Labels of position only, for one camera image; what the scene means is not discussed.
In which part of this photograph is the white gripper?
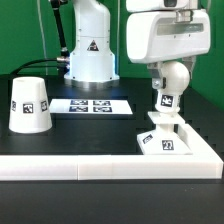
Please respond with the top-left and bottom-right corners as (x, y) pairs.
(126, 10), (211, 90)

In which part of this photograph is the white lamp bulb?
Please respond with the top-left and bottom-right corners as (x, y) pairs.
(155, 61), (190, 113)

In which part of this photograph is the white lamp base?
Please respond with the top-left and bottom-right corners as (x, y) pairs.
(137, 112), (192, 155)

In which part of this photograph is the white lamp shade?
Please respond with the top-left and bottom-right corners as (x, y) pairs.
(9, 77), (52, 134)

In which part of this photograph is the white L-shaped corner fence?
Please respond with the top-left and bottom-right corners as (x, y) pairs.
(0, 124), (223, 181)

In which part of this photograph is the white marker tag plate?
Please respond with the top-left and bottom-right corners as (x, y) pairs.
(50, 99), (132, 115)

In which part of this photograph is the black cable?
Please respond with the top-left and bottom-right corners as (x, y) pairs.
(10, 57), (70, 75)

